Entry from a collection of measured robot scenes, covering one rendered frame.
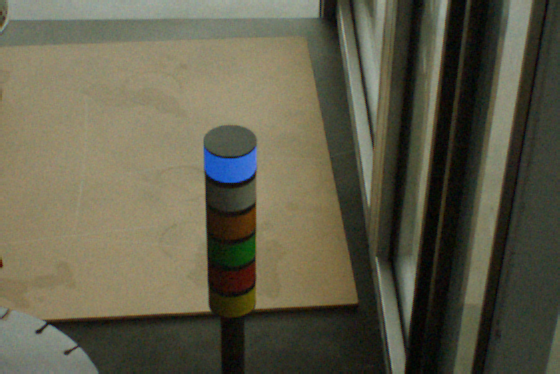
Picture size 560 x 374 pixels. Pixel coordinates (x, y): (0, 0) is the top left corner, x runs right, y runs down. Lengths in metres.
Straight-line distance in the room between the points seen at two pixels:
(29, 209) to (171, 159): 0.21
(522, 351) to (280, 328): 0.77
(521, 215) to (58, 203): 1.06
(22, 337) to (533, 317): 0.61
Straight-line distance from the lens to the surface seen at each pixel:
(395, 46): 1.30
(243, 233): 1.07
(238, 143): 1.03
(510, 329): 0.69
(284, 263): 1.51
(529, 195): 0.62
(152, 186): 1.63
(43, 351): 1.15
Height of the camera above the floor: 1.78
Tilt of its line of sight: 39 degrees down
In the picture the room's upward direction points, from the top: 1 degrees clockwise
